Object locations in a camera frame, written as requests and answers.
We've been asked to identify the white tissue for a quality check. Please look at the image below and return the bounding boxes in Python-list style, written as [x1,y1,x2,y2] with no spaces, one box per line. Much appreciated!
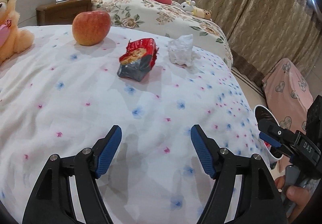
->
[167,34,201,67]

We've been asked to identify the red snack bag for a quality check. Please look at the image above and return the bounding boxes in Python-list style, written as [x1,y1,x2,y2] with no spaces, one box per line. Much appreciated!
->
[117,38,158,82]

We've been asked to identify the black white trash bin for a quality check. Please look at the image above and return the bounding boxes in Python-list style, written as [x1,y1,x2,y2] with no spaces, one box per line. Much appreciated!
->
[254,105,283,169]

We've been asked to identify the person's right hand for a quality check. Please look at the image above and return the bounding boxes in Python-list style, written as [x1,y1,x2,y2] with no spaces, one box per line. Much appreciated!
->
[286,186,311,223]

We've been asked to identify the pink heart cloth cover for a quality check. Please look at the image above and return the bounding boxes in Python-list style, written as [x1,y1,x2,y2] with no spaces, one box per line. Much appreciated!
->
[262,58,313,133]

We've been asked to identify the white dotted bed sheet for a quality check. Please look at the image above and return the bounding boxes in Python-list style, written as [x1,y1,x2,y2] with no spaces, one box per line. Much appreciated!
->
[1,25,268,223]

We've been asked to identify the beige patterned curtain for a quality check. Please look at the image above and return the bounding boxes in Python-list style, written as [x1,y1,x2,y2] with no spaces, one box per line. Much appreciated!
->
[177,0,321,84]

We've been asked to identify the tan dog plush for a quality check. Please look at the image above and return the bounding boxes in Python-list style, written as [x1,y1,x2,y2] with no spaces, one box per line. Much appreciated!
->
[192,7,212,20]

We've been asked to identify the white rabbit plush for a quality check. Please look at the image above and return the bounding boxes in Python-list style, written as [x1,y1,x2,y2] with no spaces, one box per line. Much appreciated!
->
[180,0,196,15]

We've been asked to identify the beige teddy bear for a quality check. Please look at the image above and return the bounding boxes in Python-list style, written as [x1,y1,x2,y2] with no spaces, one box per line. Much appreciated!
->
[0,0,34,64]

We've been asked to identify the red apple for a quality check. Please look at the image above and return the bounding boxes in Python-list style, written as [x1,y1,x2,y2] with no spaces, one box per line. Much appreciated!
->
[72,11,111,46]

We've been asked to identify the wooden nightstand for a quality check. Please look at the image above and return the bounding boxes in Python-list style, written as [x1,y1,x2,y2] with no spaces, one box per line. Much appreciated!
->
[36,0,92,26]

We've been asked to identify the floral quilt bed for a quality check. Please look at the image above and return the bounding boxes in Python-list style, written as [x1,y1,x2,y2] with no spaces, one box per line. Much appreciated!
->
[92,0,233,68]

